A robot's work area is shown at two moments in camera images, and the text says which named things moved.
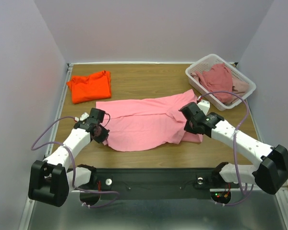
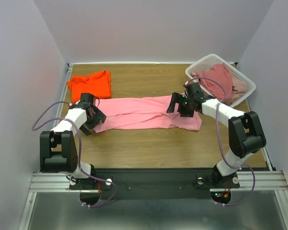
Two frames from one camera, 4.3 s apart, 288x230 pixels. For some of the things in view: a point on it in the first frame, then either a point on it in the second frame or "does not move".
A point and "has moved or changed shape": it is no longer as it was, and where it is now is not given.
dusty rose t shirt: (219, 78) does not move
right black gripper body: (190, 127) to (180, 105)
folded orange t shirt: (96, 86) does not move
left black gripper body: (103, 134) to (93, 122)
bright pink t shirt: (148, 122) has moved or changed shape
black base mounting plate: (157, 184) does not move
